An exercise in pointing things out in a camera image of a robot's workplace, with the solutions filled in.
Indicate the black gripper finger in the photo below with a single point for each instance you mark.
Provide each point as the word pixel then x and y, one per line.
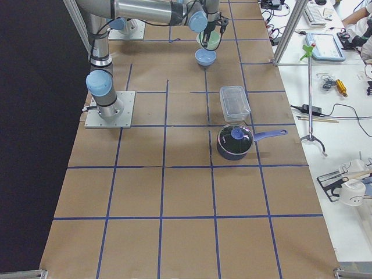
pixel 204 40
pixel 207 37

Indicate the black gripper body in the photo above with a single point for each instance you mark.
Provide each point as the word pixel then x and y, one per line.
pixel 210 28

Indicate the light green bowl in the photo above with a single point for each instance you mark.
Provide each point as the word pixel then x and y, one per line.
pixel 213 42

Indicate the light blue bowl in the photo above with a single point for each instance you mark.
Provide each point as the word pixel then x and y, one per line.
pixel 205 57

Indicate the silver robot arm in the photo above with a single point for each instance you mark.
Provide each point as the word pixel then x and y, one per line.
pixel 97 15
pixel 201 17

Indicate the clear plastic food container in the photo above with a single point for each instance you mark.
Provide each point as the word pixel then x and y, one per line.
pixel 234 103

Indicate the green clamp tool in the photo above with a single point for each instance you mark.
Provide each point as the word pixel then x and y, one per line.
pixel 308 49

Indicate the silver grabber stick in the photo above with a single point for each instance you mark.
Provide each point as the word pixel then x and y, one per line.
pixel 310 136

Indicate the dark blue saucepan with lid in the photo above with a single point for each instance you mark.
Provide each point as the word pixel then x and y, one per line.
pixel 235 140

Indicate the blue teach pendant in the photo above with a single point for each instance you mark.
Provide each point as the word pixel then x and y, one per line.
pixel 328 47

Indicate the black power adapter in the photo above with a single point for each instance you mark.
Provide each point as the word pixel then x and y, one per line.
pixel 316 111

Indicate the yellow screwdriver tool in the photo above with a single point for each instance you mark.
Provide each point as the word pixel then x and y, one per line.
pixel 341 88

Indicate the white robot toy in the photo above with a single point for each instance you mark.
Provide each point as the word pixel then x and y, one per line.
pixel 352 188

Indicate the aluminium frame post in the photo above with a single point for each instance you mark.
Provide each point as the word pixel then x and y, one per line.
pixel 289 30

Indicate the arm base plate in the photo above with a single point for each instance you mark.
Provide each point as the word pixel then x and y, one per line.
pixel 119 114
pixel 133 31

